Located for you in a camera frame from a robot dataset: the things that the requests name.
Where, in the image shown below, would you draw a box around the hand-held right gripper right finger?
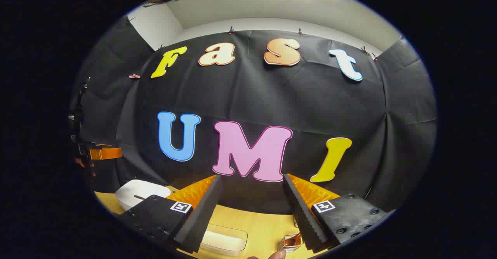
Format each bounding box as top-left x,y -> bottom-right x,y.
283,174 -> 393,252

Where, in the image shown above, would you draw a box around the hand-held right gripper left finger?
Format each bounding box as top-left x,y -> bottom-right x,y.
116,175 -> 224,254

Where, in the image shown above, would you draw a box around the brown wooden spoon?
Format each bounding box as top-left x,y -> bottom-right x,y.
283,234 -> 301,249

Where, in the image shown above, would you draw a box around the clear wire chopstick holder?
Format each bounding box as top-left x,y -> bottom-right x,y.
278,234 -> 303,252

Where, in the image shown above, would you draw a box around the white rice cooker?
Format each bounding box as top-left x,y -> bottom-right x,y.
115,179 -> 171,212

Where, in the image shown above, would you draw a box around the black backdrop cloth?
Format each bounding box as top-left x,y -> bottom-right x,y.
72,16 -> 438,215

